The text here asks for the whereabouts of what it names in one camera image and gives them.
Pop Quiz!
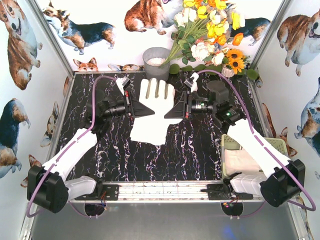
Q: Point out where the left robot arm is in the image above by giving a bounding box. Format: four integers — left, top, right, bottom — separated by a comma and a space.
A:
27, 90, 155, 213

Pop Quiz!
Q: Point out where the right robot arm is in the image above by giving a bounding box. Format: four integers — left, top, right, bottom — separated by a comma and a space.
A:
164, 80, 306, 207

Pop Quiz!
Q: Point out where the green storage basket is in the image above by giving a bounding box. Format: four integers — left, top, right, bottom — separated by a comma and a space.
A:
220, 134, 289, 179

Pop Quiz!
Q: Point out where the small white flower pot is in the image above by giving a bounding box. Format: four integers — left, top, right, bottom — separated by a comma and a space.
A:
221, 65, 235, 78

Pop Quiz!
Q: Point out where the grey metal bucket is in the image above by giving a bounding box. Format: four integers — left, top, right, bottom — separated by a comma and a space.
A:
142, 47, 170, 82

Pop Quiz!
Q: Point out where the artificial flower bouquet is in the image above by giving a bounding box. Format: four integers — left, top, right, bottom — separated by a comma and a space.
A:
167, 0, 260, 80

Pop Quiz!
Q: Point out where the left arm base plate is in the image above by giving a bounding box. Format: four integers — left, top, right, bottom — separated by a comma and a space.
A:
75, 184, 120, 201

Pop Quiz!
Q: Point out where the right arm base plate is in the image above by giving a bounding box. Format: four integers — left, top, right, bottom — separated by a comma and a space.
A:
202, 184, 254, 200

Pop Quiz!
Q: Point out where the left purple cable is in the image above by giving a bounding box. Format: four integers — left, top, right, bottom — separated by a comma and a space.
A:
26, 74, 126, 220

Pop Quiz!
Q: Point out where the purple cable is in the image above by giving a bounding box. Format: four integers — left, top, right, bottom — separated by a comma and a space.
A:
196, 69, 316, 220
26, 74, 126, 220

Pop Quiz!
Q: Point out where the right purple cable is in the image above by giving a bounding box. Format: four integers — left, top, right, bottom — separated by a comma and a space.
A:
196, 69, 316, 220

